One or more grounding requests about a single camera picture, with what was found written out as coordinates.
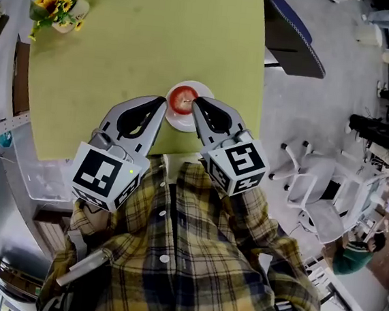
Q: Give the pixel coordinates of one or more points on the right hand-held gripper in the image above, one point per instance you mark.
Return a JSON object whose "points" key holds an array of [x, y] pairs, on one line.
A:
{"points": [[241, 162]]}

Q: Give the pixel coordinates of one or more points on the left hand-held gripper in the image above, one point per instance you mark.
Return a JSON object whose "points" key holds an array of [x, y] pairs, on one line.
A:
{"points": [[100, 173]]}

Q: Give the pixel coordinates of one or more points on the white round plate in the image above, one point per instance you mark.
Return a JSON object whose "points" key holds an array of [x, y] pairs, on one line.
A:
{"points": [[184, 123]]}

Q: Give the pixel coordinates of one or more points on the red apple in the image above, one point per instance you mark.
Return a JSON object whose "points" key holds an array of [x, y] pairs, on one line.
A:
{"points": [[181, 99]]}

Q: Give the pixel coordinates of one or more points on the person's right forearm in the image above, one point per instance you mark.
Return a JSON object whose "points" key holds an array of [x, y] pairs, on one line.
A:
{"points": [[251, 208]]}

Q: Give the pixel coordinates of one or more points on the person's left forearm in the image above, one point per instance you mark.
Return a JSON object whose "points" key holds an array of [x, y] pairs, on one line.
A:
{"points": [[87, 221]]}

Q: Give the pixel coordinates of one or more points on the dark chair with blue edge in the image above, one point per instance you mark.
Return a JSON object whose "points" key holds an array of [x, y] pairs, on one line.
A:
{"points": [[288, 34]]}

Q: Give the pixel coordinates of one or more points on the clear plastic storage bin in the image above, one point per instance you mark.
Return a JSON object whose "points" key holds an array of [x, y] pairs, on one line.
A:
{"points": [[41, 177]]}

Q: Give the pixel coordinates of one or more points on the white office chair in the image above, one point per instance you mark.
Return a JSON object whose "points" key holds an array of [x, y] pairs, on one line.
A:
{"points": [[314, 187]]}

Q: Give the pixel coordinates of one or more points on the white flower pot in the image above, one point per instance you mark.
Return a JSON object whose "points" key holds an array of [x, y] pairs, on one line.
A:
{"points": [[76, 12]]}

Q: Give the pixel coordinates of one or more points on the brown wooden panel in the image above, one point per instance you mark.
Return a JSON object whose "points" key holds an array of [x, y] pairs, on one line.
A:
{"points": [[21, 76]]}

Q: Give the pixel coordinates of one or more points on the yellow plaid shirt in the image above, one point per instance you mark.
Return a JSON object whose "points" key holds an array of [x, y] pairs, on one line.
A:
{"points": [[188, 253]]}

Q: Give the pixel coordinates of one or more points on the black equipment desk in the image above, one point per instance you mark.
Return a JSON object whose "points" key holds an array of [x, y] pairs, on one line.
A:
{"points": [[378, 129]]}

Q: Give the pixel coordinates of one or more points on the white desk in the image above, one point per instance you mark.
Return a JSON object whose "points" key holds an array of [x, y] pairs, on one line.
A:
{"points": [[361, 195]]}

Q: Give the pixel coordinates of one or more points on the white cylindrical bin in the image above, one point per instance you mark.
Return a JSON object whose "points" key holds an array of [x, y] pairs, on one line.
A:
{"points": [[368, 33]]}

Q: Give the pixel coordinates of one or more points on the stainless steel bin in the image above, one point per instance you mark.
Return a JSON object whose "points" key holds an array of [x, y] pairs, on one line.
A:
{"points": [[15, 277]]}

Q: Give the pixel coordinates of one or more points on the white perforated shelf rail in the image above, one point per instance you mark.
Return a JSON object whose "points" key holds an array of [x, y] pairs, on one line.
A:
{"points": [[2, 129]]}

